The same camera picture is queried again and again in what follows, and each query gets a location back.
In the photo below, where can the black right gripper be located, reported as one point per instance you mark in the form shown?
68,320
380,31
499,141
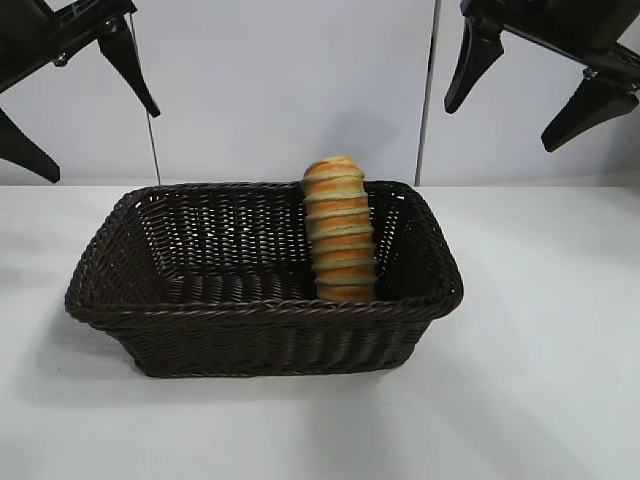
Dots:
565,25

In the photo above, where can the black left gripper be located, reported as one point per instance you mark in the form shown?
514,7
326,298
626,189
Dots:
45,35

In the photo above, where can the long striped spiral bread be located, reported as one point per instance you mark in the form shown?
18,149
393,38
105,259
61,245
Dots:
340,235

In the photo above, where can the dark brown wicker basket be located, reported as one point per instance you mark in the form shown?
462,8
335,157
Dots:
240,340

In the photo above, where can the grey vertical wall strip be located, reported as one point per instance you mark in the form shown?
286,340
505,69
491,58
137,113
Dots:
425,100

